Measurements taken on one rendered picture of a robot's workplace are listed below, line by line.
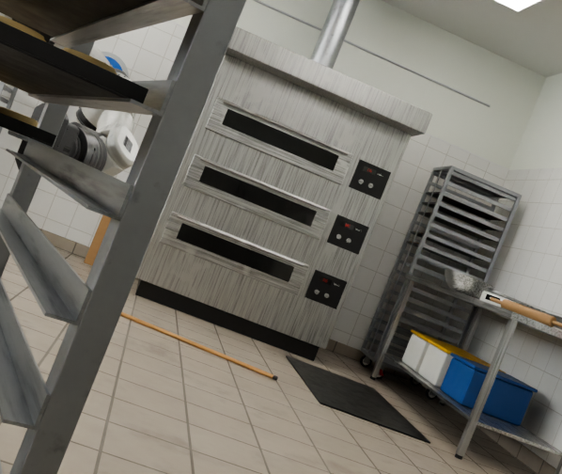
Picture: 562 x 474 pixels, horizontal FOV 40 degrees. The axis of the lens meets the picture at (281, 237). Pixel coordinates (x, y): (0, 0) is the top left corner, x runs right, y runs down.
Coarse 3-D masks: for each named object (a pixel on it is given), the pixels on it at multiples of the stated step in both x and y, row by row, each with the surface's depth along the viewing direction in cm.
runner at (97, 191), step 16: (32, 144) 114; (32, 160) 109; (48, 160) 98; (64, 160) 89; (48, 176) 82; (64, 176) 86; (80, 176) 79; (96, 176) 73; (64, 192) 70; (80, 192) 76; (96, 192) 70; (112, 192) 66; (128, 192) 62; (96, 208) 61; (112, 208) 64
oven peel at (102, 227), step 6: (102, 216) 622; (102, 222) 622; (108, 222) 623; (102, 228) 622; (96, 234) 620; (102, 234) 621; (96, 240) 620; (90, 246) 619; (96, 246) 620; (90, 252) 619; (96, 252) 620; (90, 258) 618; (90, 264) 618
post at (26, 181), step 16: (80, 48) 117; (48, 112) 116; (64, 112) 117; (48, 128) 117; (32, 176) 117; (16, 192) 116; (32, 192) 117; (0, 240) 117; (0, 256) 117; (0, 272) 117
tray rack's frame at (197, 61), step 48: (240, 0) 63; (192, 48) 62; (192, 96) 62; (144, 144) 63; (144, 192) 62; (144, 240) 63; (96, 288) 62; (96, 336) 63; (48, 384) 64; (48, 432) 62
